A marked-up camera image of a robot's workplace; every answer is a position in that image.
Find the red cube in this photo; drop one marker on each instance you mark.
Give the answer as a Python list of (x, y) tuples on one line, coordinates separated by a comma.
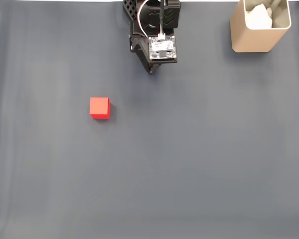
[(99, 107)]

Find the beige box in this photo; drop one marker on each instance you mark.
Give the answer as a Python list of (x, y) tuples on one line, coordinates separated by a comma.
[(254, 39)]

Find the white crumpled paper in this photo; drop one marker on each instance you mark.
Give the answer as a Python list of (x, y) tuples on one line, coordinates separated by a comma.
[(259, 17)]

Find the grey table mat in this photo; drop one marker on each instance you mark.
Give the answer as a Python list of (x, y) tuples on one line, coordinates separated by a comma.
[(164, 161)]

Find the camera circuit board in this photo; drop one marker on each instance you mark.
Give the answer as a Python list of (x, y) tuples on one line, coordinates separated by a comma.
[(163, 48)]

